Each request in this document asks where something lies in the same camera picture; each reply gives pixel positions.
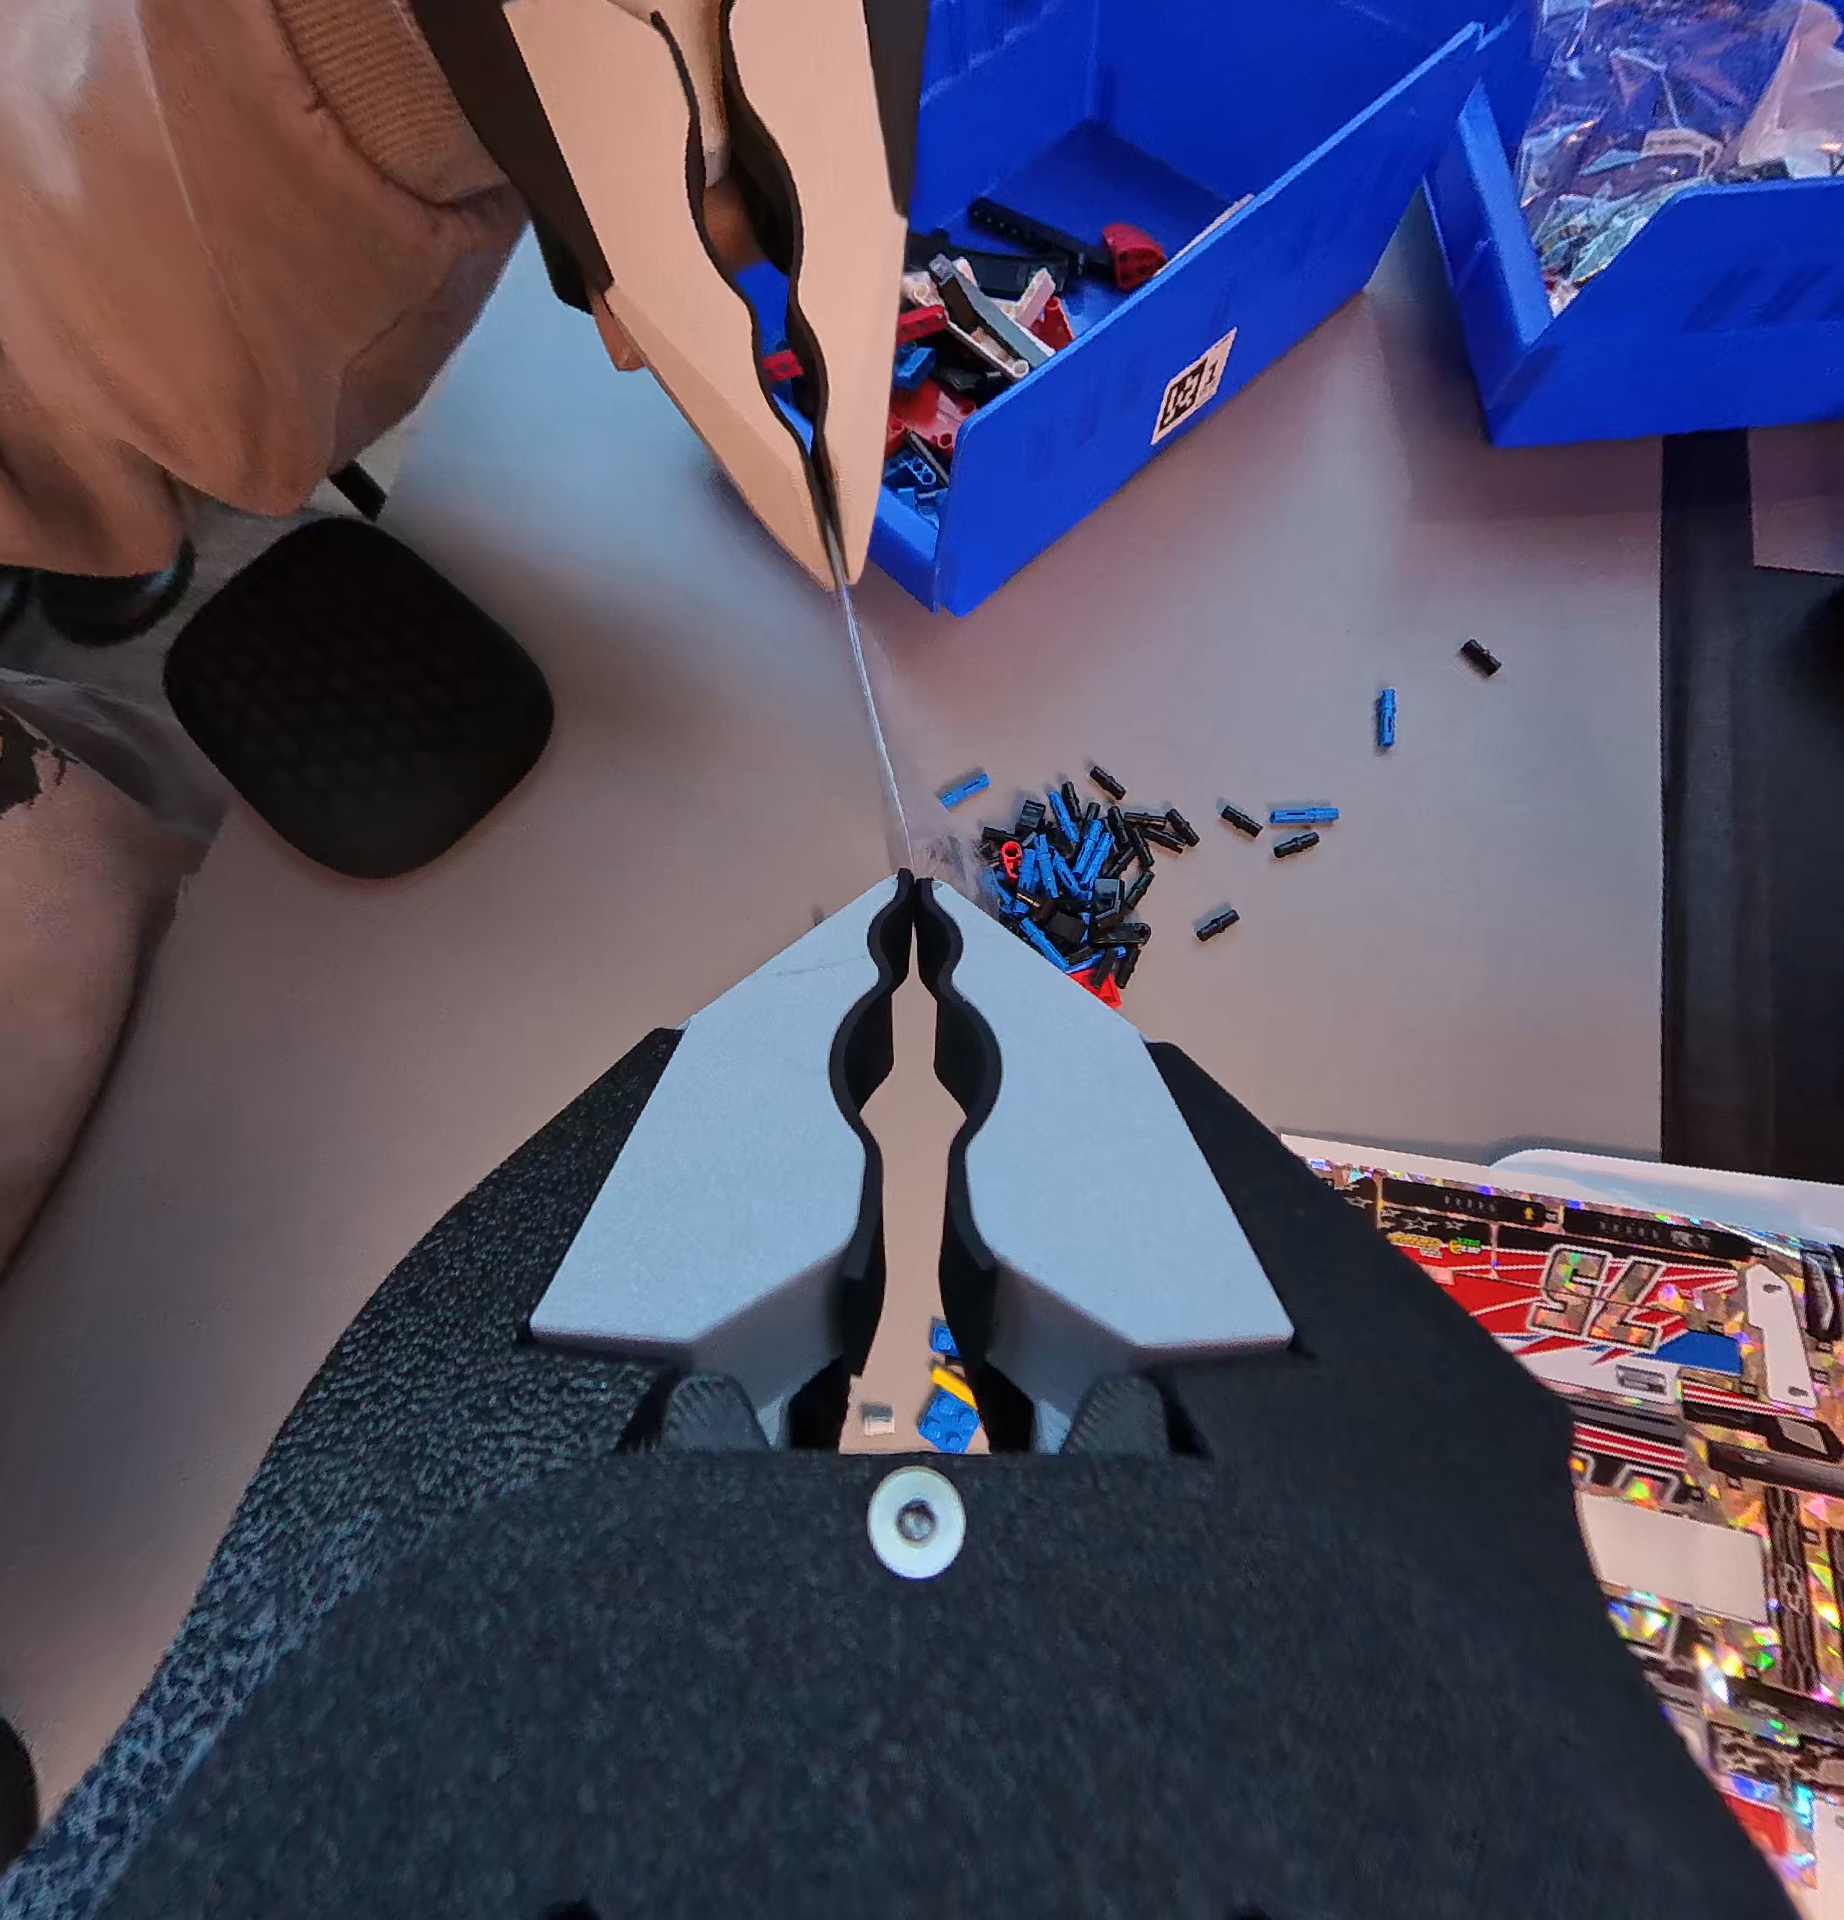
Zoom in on pile of blue black pins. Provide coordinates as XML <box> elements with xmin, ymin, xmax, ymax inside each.
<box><xmin>939</xmin><ymin>637</ymin><xmax>1504</xmax><ymax>1007</ymax></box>

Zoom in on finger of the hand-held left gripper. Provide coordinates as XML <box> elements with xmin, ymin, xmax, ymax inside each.
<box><xmin>502</xmin><ymin>0</ymin><xmax>838</xmax><ymax>590</ymax></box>
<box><xmin>719</xmin><ymin>0</ymin><xmax>912</xmax><ymax>590</ymax></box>

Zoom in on crumpled clear plastic bags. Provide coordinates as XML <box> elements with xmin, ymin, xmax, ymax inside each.
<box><xmin>1515</xmin><ymin>0</ymin><xmax>1844</xmax><ymax>317</ymax></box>

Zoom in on pile of colourful lego pieces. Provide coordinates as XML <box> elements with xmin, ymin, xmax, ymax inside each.
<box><xmin>859</xmin><ymin>1320</ymin><xmax>987</xmax><ymax>1454</ymax></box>

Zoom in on heap of larger lego parts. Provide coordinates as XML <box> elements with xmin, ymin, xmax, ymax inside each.
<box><xmin>757</xmin><ymin>195</ymin><xmax>1171</xmax><ymax>503</ymax></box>

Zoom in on person's left forearm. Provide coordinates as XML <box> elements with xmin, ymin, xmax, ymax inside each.
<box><xmin>0</xmin><ymin>0</ymin><xmax>527</xmax><ymax>579</ymax></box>

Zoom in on white metal book stand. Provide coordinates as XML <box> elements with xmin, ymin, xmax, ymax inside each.
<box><xmin>1493</xmin><ymin>1146</ymin><xmax>1844</xmax><ymax>1245</ymax></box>

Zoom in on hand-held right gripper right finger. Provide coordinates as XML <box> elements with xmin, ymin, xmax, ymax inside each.
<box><xmin>916</xmin><ymin>874</ymin><xmax>1297</xmax><ymax>1449</ymax></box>

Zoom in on blue plastic bin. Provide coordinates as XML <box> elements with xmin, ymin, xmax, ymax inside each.
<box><xmin>1425</xmin><ymin>0</ymin><xmax>1844</xmax><ymax>453</ymax></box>

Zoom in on small clear plastic bag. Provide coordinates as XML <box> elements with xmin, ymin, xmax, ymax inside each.
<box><xmin>825</xmin><ymin>577</ymin><xmax>983</xmax><ymax>902</ymax></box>

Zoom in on blue bin with code sticker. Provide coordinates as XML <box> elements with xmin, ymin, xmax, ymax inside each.
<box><xmin>741</xmin><ymin>0</ymin><xmax>1487</xmax><ymax>618</ymax></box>

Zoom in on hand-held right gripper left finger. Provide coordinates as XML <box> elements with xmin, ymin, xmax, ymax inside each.
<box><xmin>530</xmin><ymin>874</ymin><xmax>920</xmax><ymax>1449</ymax></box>

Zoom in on holographic sticker sheet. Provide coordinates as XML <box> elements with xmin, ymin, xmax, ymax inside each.
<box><xmin>1283</xmin><ymin>1136</ymin><xmax>1844</xmax><ymax>1920</ymax></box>

